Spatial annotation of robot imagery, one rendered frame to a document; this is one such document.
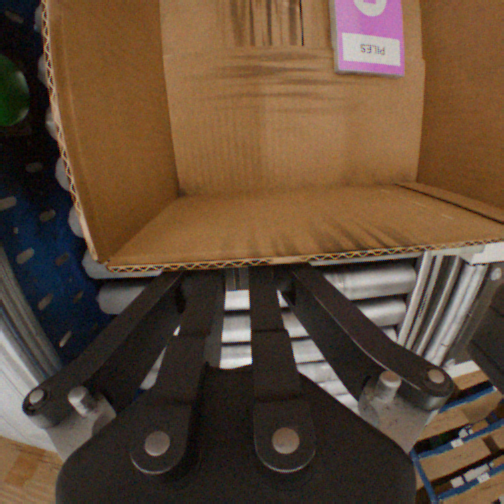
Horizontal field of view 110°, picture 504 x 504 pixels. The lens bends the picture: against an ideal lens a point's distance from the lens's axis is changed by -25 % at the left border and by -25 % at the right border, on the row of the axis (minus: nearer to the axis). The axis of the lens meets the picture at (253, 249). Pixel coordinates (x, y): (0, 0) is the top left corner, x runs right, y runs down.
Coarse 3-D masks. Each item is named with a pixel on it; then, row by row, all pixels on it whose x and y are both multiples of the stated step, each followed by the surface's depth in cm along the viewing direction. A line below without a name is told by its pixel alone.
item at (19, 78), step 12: (0, 60) 13; (0, 72) 13; (12, 72) 15; (0, 84) 14; (12, 84) 15; (24, 84) 16; (0, 96) 14; (12, 96) 15; (24, 96) 17; (0, 108) 14; (12, 108) 16; (24, 108) 17; (0, 120) 15; (12, 120) 16
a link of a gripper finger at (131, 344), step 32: (160, 288) 11; (128, 320) 9; (160, 320) 10; (96, 352) 7; (128, 352) 8; (160, 352) 10; (64, 384) 6; (96, 384) 6; (128, 384) 8; (32, 416) 5; (64, 416) 5
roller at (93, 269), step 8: (88, 256) 29; (376, 256) 30; (384, 256) 31; (392, 256) 31; (400, 256) 31; (408, 256) 31; (416, 256) 32; (88, 264) 29; (96, 264) 29; (104, 264) 29; (312, 264) 31; (320, 264) 31; (88, 272) 29; (96, 272) 29; (104, 272) 30; (136, 272) 30; (144, 272) 30; (152, 272) 30; (160, 272) 30
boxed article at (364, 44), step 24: (336, 0) 16; (360, 0) 16; (384, 0) 16; (336, 24) 17; (360, 24) 17; (384, 24) 17; (336, 48) 19; (360, 48) 18; (384, 48) 18; (336, 72) 20; (360, 72) 20; (384, 72) 19
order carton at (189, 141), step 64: (64, 0) 6; (128, 0) 12; (192, 0) 17; (256, 0) 18; (320, 0) 18; (448, 0) 14; (64, 64) 7; (128, 64) 13; (192, 64) 19; (256, 64) 20; (320, 64) 20; (448, 64) 17; (64, 128) 8; (128, 128) 14; (192, 128) 22; (256, 128) 23; (320, 128) 23; (384, 128) 23; (448, 128) 19; (128, 192) 14; (192, 192) 25; (256, 192) 24; (320, 192) 23; (384, 192) 22; (448, 192) 20; (128, 256) 11; (192, 256) 11; (256, 256) 11; (320, 256) 11
